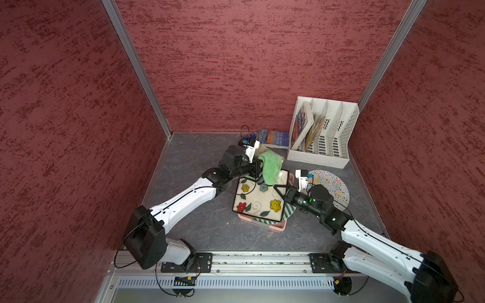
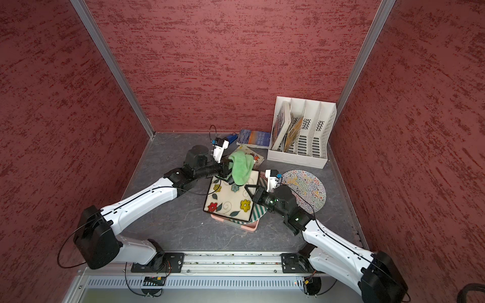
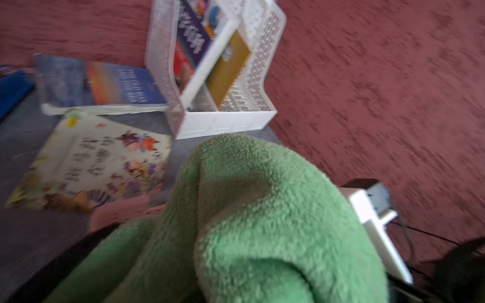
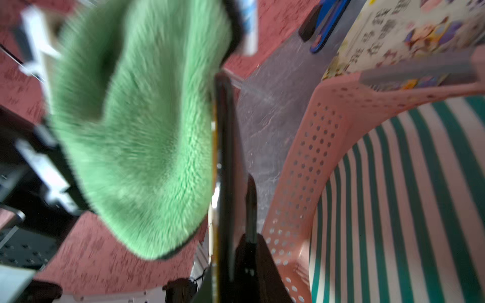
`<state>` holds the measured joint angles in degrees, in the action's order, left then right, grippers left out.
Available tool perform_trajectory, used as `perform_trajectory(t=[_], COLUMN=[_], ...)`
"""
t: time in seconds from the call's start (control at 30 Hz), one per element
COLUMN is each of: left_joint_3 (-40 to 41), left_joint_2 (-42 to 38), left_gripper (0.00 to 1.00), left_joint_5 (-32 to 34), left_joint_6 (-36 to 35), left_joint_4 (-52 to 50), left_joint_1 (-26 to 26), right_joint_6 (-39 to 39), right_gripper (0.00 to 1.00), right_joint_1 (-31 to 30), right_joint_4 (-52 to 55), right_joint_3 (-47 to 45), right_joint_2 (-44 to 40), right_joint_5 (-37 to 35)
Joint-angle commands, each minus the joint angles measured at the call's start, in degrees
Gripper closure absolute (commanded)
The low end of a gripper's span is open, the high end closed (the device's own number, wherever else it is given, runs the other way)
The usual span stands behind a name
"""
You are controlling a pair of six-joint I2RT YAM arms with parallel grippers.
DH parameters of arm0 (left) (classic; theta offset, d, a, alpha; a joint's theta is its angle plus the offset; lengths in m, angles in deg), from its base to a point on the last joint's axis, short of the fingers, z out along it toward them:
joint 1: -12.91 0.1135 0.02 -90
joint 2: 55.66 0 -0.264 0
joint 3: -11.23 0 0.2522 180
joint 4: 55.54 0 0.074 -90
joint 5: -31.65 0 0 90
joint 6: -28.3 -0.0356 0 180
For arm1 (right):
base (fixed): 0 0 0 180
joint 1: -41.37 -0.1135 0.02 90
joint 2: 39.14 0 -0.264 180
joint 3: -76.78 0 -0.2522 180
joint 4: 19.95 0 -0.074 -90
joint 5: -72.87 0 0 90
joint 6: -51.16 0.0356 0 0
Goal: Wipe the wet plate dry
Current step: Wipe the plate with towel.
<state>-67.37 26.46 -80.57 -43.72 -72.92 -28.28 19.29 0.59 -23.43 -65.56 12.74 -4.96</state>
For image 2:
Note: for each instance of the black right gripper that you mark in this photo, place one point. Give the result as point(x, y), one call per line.
point(259, 193)

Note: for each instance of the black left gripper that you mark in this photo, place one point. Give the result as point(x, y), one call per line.
point(225, 168)

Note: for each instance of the green striped round plate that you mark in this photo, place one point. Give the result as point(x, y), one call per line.
point(257, 212)

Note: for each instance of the green cleaning cloth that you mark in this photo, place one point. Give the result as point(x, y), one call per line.
point(242, 166)

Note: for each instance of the square floral cream plate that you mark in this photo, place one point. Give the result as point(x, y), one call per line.
point(228, 201)

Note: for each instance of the multicolour speckled round plate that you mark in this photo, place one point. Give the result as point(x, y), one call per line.
point(309, 191)

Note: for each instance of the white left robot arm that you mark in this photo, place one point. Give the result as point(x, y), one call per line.
point(98, 236)

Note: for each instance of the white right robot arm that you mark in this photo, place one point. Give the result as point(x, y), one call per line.
point(372, 275)

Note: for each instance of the blue stapler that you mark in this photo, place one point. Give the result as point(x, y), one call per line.
point(231, 138)

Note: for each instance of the pink plastic basket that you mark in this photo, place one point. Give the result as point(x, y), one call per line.
point(249, 227)

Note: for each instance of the green cartoon children's book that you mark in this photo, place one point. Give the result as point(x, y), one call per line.
point(258, 159)

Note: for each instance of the blue striped cover book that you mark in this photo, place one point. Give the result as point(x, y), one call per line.
point(254, 139)

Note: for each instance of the yellow illustrated children's book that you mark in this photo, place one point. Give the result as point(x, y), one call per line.
point(293, 133)

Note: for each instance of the white plastic file organizer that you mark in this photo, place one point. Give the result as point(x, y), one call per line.
point(310, 147)

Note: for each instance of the thin books in organizer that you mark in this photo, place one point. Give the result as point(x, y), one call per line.
point(281, 125)

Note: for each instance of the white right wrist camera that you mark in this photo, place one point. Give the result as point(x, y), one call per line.
point(272, 179)

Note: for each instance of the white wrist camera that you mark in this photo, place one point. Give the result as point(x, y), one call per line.
point(272, 179)
point(219, 145)

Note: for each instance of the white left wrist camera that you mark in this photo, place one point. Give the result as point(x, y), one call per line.
point(219, 145)

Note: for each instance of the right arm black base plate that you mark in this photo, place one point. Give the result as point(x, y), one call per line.
point(295, 263)

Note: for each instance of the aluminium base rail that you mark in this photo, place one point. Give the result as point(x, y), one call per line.
point(212, 263)

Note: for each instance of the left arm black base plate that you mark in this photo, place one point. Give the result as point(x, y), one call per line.
point(165, 263)

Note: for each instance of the left aluminium corner post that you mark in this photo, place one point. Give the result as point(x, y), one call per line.
point(95, 33)

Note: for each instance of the aluminium corner post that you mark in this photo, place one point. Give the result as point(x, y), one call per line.
point(95, 33)
point(372, 36)

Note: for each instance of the white perforated cable duct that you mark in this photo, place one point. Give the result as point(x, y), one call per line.
point(197, 282)

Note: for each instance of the right aluminium corner post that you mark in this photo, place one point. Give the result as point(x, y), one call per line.
point(372, 36)

